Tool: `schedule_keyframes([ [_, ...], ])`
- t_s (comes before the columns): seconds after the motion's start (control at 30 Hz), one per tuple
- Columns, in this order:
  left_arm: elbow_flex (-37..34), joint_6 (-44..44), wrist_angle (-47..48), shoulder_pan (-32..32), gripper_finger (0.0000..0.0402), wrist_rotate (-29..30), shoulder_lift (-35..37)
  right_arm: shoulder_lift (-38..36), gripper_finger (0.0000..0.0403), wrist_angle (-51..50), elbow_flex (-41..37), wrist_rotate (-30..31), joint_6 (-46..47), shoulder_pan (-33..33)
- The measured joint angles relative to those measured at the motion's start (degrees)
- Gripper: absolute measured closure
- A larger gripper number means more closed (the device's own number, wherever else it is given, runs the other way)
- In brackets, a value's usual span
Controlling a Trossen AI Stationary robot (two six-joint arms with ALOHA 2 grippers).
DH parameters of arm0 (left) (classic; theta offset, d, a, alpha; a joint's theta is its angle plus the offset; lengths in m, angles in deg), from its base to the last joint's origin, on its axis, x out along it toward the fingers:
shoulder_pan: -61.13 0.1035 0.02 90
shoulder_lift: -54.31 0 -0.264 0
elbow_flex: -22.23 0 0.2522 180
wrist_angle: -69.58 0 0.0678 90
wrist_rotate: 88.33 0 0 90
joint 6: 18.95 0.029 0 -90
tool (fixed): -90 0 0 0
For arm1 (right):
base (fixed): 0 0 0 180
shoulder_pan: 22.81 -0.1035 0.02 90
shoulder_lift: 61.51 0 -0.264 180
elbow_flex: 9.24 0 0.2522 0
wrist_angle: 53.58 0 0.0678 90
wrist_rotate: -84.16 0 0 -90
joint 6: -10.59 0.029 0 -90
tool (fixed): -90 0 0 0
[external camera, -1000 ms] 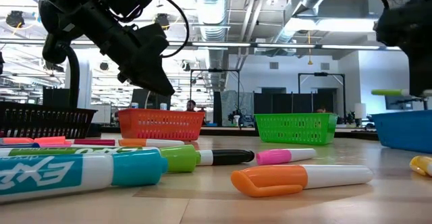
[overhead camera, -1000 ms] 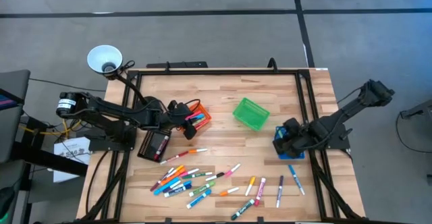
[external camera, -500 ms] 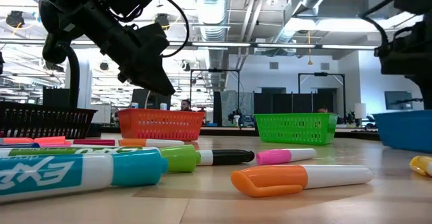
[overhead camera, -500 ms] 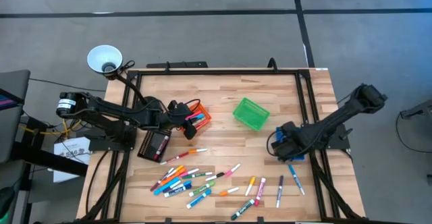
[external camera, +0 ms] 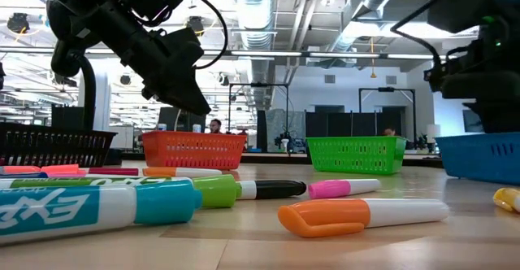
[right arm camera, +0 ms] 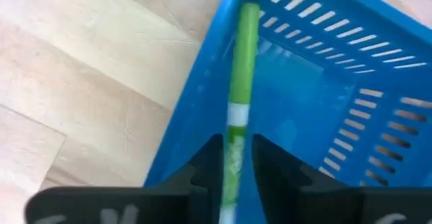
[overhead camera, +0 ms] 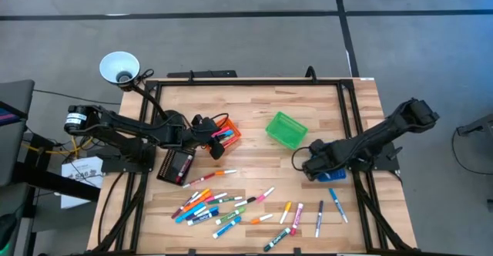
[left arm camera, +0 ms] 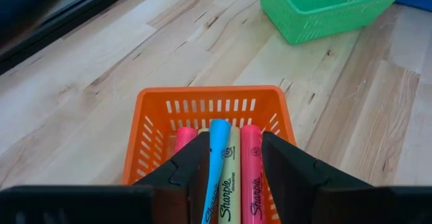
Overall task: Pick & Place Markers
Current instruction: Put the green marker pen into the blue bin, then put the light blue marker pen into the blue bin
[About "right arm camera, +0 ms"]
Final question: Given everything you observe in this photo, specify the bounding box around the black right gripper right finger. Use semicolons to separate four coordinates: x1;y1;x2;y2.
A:
252;133;432;224

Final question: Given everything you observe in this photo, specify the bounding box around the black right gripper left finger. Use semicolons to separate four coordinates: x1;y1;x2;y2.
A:
25;133;225;224

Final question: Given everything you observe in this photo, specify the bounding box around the blue plastic basket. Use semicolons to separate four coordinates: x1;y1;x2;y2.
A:
143;0;432;224

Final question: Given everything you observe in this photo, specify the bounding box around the green thin marker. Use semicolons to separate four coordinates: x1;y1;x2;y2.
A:
218;2;261;224

